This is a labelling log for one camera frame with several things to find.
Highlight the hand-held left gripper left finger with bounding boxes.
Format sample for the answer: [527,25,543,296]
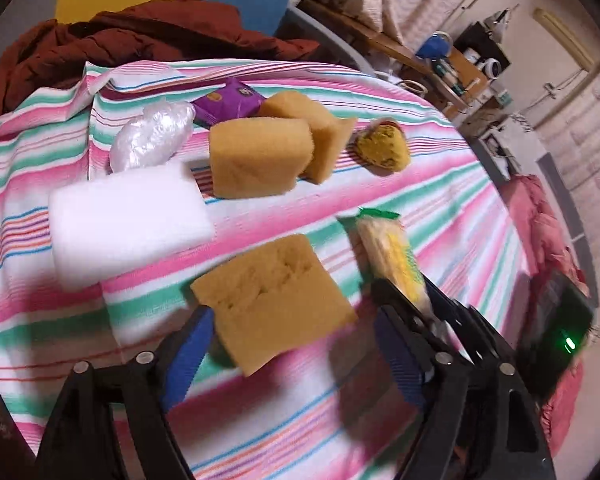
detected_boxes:
[35,305,216,480]

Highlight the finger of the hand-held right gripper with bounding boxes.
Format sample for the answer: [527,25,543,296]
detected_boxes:
[422,276,513,368]
[371,279,438,356]

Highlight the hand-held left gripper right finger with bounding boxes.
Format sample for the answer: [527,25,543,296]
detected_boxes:
[372,305,556,480]

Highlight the yellow green sponge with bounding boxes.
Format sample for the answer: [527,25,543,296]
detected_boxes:
[355,207,428,311]

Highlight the tan sponge block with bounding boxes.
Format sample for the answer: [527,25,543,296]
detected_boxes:
[257,91,359,185]
[190,233,359,377]
[209,116,315,200]

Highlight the yellow heart-shaped scrubber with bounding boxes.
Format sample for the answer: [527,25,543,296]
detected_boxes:
[350,117,412,173]

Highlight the white foam sponge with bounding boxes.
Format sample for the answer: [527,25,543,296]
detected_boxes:
[47,160,216,291]

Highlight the clear plastic bag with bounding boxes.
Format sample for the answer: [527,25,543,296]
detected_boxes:
[109,100,197,173]

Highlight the purple snack packet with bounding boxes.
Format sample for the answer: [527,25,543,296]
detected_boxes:
[190,77,267,128]

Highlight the pink cloth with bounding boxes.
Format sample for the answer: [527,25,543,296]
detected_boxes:
[500,174,593,441]

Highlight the striped pink green tablecloth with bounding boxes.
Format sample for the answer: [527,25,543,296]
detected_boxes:
[0,59,538,480]

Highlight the blue desk lamp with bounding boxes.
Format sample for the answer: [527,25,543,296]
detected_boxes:
[415,31,453,61]

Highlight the wooden desk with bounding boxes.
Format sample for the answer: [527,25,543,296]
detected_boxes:
[297,0,491,116]

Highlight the brown padded jacket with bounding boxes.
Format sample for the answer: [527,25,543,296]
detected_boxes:
[0,0,326,126]

